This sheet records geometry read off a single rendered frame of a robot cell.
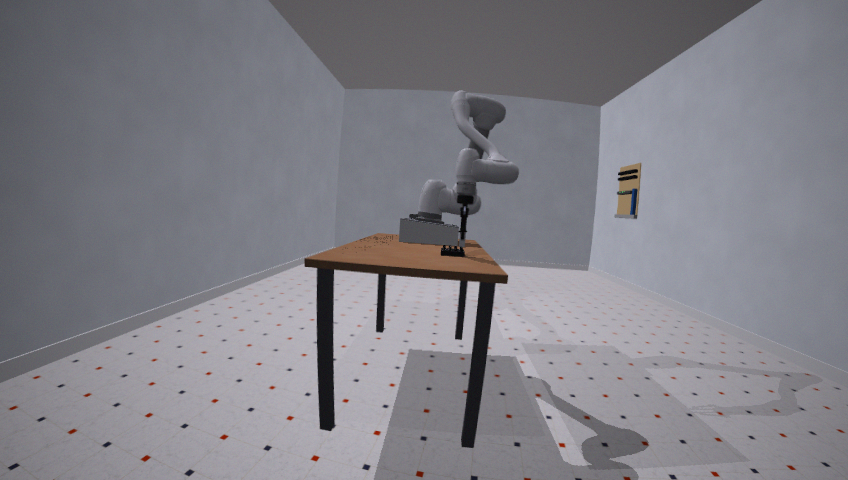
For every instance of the black knob box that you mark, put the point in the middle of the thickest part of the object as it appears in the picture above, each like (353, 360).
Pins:
(450, 253)

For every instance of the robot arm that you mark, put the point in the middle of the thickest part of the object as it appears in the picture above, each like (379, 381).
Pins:
(485, 112)

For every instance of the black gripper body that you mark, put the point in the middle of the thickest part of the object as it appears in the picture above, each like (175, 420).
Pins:
(464, 199)

